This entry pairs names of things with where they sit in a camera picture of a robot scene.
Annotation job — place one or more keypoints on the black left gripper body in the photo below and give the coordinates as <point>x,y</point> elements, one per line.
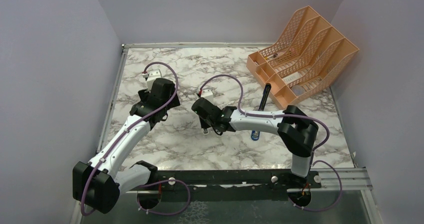
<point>144,94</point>

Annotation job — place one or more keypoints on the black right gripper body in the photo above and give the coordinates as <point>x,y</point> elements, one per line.
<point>206,124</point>

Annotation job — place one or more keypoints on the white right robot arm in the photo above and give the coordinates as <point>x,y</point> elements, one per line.
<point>297,131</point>

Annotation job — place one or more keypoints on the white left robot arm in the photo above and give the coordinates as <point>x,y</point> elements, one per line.
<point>98,182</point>

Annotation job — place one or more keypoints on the peach plastic desk organizer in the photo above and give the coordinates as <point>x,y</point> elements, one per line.
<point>307,58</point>

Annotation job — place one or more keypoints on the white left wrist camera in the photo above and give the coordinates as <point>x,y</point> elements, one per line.
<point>151,76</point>

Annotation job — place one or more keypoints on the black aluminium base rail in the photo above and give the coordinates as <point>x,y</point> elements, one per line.
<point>254,184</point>

